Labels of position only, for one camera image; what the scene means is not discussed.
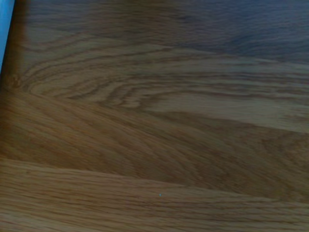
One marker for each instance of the blue mug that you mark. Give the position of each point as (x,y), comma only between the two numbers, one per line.
(4,21)

